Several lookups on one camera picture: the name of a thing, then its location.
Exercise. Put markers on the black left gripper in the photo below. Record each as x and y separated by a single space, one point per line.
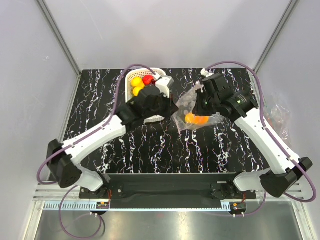
171 106

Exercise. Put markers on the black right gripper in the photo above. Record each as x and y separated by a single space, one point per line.
198 110

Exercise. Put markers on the yellow lemon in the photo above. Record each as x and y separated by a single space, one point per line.
137 82
136 90

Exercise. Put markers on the clear pink-dotted zip bag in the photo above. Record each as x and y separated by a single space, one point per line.
186 104

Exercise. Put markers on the orange mango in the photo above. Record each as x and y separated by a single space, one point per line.
191 118

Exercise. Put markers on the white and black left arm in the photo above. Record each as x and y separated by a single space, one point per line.
65 158

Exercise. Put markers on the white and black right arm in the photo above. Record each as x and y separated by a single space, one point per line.
285 166

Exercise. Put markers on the red strawberry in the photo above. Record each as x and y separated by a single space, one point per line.
148 80

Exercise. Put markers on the white perforated plastic basket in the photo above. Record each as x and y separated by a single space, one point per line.
140 103

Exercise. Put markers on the pile of spare plastic bags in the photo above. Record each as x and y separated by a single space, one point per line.
278 115

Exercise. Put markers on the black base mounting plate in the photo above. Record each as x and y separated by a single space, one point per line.
168 191

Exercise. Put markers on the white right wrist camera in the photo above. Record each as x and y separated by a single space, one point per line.
205 74

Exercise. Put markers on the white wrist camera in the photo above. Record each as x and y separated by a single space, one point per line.
164 84
205 74

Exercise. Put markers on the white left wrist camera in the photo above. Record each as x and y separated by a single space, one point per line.
164 84

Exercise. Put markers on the aluminium frame rail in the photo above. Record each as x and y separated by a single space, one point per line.
53 192

